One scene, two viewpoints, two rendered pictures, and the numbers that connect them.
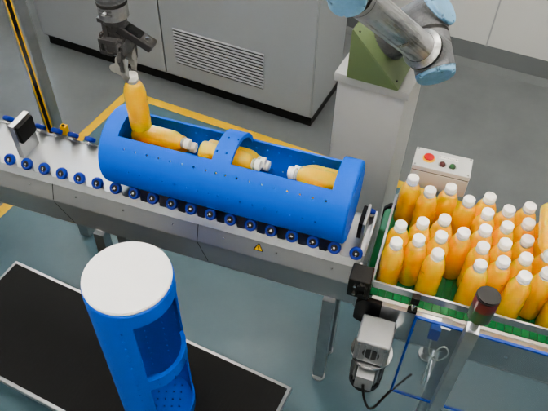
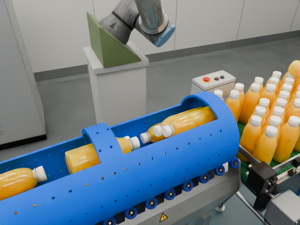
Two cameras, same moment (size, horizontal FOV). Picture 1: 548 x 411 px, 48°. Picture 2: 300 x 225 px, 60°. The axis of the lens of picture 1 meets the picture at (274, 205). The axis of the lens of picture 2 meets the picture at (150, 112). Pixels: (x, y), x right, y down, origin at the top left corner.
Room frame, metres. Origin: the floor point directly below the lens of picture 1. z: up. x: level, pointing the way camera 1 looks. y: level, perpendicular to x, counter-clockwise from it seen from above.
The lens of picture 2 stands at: (1.02, 0.47, 1.73)
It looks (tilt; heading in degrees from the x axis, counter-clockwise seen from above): 36 degrees down; 314
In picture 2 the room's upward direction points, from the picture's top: straight up
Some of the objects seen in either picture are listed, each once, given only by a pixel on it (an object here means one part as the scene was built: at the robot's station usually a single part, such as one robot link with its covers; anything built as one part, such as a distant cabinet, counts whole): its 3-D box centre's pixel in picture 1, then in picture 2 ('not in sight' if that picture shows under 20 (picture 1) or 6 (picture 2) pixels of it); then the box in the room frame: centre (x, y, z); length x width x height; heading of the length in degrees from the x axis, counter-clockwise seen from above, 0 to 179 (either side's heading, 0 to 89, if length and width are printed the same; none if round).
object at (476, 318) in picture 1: (481, 311); not in sight; (0.91, -0.56, 1.18); 0.06 x 0.06 x 0.05
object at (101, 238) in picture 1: (113, 276); not in sight; (1.63, 0.71, 0.31); 0.06 x 0.06 x 0.63; 72
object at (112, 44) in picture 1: (116, 34); not in sight; (1.61, 0.49, 1.56); 0.09 x 0.08 x 0.12; 72
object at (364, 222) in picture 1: (363, 226); not in sight; (1.37, -0.31, 0.99); 0.10 x 0.02 x 0.12; 162
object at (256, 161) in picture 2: (385, 236); (230, 140); (1.35, -0.38, 0.96); 0.40 x 0.01 x 0.03; 162
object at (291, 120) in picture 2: (437, 254); (293, 121); (1.17, -0.50, 1.10); 0.04 x 0.04 x 0.02
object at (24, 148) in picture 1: (25, 134); not in sight; (1.78, 0.96, 1.00); 0.10 x 0.04 x 0.15; 162
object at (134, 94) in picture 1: (136, 103); not in sight; (1.61, 0.46, 1.31); 0.07 x 0.07 x 0.19
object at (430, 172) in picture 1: (439, 171); (212, 86); (1.58, -0.59, 1.05); 0.20 x 0.10 x 0.10; 72
